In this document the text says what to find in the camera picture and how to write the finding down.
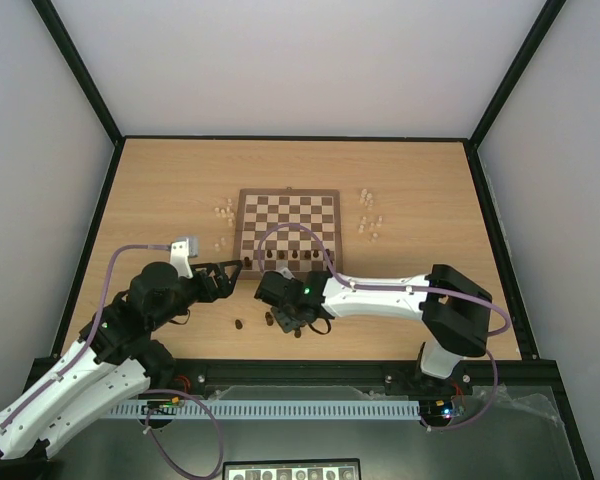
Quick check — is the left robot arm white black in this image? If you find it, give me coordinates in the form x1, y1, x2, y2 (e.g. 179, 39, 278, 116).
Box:
0, 260, 242, 479

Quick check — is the right circuit board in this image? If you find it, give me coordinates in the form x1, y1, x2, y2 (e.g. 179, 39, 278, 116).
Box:
424, 397, 466, 419

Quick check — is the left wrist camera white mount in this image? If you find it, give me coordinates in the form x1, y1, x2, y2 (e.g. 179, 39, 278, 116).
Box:
170, 236, 199, 278

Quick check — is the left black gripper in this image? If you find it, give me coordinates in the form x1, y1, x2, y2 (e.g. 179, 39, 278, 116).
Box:
151, 260, 245, 329

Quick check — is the grey slotted cable duct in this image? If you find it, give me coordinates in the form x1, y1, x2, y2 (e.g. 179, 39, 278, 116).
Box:
103, 400, 421, 421

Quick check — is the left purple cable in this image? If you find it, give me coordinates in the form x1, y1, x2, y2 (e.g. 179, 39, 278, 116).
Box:
0, 242, 226, 479

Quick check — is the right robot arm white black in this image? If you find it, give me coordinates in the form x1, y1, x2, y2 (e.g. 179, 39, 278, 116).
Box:
254, 264, 492, 392

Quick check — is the wooden chess board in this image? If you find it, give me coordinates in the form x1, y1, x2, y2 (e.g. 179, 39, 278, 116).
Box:
234, 188, 343, 280

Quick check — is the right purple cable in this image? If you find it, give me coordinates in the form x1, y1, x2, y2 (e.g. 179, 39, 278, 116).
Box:
257, 222, 512, 432

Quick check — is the left circuit board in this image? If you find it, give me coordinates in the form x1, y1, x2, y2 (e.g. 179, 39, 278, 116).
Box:
145, 396, 187, 415

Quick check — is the circuit board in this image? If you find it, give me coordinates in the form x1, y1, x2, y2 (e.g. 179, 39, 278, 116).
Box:
424, 397, 466, 419
145, 396, 187, 415

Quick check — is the purple cable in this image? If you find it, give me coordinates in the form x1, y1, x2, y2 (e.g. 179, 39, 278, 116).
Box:
257, 222, 512, 432
0, 242, 226, 479

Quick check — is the black aluminium frame rail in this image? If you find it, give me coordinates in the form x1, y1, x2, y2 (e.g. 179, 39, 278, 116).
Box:
29, 355, 561, 401

